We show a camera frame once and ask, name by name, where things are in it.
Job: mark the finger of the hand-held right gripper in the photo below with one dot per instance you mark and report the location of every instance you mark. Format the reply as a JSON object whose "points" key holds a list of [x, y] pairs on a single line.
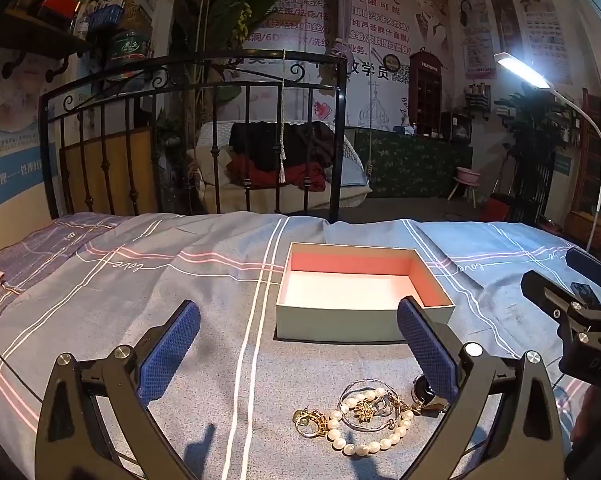
{"points": [[542, 290], [590, 265]]}

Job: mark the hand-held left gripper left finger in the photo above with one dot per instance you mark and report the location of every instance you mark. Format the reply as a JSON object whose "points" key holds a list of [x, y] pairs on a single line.
{"points": [[173, 347]]}

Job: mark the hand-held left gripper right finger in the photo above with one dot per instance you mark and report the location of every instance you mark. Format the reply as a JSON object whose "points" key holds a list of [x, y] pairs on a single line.
{"points": [[425, 345]]}

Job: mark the silver bangles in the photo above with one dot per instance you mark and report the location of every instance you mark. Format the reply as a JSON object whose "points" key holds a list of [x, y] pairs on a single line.
{"points": [[395, 394]]}

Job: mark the pale green box pink inside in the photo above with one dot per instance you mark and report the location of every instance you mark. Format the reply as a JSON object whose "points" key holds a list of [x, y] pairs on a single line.
{"points": [[350, 317]]}

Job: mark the gold flower brooch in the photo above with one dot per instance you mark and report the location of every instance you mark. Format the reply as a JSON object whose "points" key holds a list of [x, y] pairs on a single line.
{"points": [[366, 411]]}

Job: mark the grey striped blanket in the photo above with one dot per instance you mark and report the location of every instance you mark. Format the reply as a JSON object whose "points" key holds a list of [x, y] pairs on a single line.
{"points": [[130, 310]]}

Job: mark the wooden display cabinet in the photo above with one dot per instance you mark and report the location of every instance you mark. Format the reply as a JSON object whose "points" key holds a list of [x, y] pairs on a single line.
{"points": [[592, 160]]}

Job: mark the pink stool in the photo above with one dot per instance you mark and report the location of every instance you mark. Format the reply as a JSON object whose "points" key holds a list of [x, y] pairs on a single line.
{"points": [[466, 175]]}

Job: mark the dark potted plant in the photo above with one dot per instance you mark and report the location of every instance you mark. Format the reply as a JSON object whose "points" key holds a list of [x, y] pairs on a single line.
{"points": [[530, 125]]}

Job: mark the white hanging swing seat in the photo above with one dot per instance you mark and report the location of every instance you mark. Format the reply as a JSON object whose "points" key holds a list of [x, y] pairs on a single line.
{"points": [[215, 180]]}

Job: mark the green patterned counter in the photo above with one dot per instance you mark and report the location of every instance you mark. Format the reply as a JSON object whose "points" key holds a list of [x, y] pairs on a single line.
{"points": [[410, 165]]}

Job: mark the red cloth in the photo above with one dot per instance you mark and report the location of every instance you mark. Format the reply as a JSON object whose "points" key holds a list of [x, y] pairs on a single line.
{"points": [[260, 175]]}

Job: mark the white floor lamp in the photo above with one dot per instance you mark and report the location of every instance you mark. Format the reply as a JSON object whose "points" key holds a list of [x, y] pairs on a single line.
{"points": [[525, 72]]}

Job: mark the white hanging tassel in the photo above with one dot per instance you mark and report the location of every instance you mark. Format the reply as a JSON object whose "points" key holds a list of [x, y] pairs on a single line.
{"points": [[282, 160]]}

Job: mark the black clothes pile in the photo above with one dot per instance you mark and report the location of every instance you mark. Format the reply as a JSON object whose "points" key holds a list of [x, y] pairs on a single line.
{"points": [[260, 142]]}

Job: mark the red telephone booth cabinet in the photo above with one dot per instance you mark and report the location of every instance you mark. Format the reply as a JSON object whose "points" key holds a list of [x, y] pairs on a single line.
{"points": [[428, 90]]}

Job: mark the green round tin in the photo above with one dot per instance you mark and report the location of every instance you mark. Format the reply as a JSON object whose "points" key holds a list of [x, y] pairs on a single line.
{"points": [[125, 47]]}

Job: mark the large leafy plant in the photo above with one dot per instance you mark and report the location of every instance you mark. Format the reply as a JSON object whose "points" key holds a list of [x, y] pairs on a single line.
{"points": [[240, 5]]}

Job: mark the red box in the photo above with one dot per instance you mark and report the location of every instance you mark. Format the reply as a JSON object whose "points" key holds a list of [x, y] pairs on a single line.
{"points": [[59, 4]]}

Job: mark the wall poster with price grid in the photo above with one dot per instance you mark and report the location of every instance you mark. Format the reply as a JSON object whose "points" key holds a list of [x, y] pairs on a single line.
{"points": [[545, 30]]}

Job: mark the wall poster with portrait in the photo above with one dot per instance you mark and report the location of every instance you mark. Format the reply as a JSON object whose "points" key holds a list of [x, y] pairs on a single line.
{"points": [[476, 35]]}

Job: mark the black metal bed frame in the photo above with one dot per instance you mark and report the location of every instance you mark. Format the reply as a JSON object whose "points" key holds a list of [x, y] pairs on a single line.
{"points": [[190, 62]]}

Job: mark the blue face wall poster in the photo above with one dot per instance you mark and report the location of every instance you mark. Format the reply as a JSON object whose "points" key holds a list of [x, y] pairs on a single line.
{"points": [[10, 110]]}

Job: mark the large printed wall poster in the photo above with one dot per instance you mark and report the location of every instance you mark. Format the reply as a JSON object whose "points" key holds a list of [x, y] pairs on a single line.
{"points": [[380, 15]]}

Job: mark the dark wall shelf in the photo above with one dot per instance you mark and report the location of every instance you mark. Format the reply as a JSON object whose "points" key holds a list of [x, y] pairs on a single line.
{"points": [[45, 35]]}

